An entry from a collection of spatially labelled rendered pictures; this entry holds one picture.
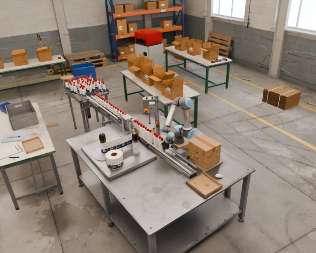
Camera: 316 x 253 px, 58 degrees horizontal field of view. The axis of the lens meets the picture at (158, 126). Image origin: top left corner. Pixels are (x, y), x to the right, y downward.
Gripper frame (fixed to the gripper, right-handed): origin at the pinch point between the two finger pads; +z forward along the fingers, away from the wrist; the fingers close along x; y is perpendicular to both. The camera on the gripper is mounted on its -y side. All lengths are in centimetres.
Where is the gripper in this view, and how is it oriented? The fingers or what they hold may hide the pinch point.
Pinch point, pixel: (164, 148)
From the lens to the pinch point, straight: 357.6
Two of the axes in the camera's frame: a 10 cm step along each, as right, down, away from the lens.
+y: -8.1, 3.2, -5.0
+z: -2.6, 5.7, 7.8
